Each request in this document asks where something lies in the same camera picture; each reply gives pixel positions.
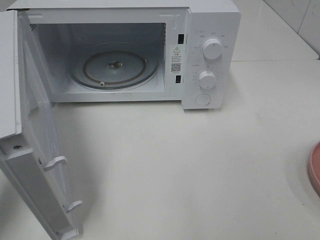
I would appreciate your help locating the pink round plate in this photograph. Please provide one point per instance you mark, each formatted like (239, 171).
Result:
(313, 168)

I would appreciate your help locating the white microwave knob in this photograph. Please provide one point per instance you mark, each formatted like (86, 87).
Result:
(207, 80)
(212, 48)

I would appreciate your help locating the white microwave oven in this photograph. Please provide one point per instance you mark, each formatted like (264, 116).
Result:
(67, 24)

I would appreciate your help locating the white warning label sticker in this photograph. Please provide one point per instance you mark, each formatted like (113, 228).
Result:
(177, 58)

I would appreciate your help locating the white microwave door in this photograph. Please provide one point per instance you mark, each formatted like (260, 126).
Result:
(30, 153)

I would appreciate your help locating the round door release button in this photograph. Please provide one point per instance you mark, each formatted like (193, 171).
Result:
(203, 99)

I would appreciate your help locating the glass microwave turntable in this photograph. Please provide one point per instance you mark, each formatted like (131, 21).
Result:
(113, 65)

